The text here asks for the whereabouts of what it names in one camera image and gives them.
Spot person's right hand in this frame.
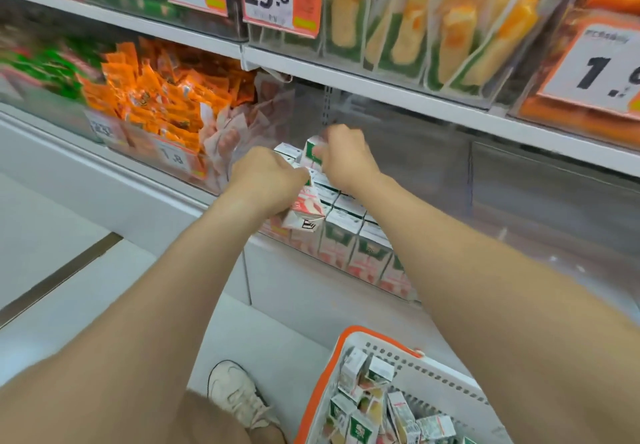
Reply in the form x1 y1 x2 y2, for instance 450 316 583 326
312 124 386 196

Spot person's left hand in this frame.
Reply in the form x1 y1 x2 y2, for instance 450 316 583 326
227 146 311 220

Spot carton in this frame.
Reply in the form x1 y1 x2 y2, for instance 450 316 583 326
299 134 329 171
280 178 327 233

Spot white shopping basket orange handles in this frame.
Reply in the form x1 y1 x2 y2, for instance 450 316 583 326
293 325 512 444

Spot pile of small juice cartons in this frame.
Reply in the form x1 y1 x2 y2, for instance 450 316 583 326
322 347 477 444

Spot person's right forearm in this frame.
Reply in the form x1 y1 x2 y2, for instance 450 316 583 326
359 172 640 444

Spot person's left forearm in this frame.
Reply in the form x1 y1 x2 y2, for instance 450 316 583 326
0 192 272 444

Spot clear plastic shelf bin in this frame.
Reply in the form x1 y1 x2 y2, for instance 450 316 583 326
469 140 640 312
243 0 597 111
229 82 475 305
79 38 297 196
73 0 249 44
509 0 640 154
0 32 132 146

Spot person's left white shoe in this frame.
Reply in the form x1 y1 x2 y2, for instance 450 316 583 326
207 359 282 433

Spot person's left leg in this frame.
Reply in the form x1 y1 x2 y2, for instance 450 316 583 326
169 390 289 444

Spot stack of pink snack packets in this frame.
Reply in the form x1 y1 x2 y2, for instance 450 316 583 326
199 71 297 191

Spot heap of orange snack packets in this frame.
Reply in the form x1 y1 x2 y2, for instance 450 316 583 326
79 40 259 156

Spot row of yellow food packs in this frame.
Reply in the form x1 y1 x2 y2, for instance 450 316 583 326
323 0 562 98

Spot heap of green red packets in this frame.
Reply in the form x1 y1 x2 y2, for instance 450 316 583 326
0 32 107 106

